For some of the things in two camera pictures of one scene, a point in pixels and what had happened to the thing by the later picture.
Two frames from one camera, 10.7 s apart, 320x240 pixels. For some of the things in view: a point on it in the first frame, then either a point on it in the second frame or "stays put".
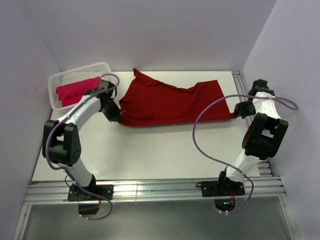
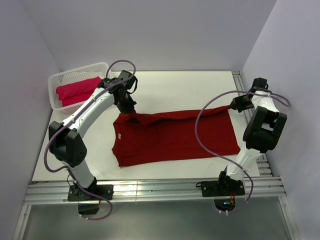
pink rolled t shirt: x=73 y=93 stays put
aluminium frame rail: x=266 y=189 stays put
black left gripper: x=116 y=116 -> x=129 y=108
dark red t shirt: x=147 y=102 -> x=141 y=138
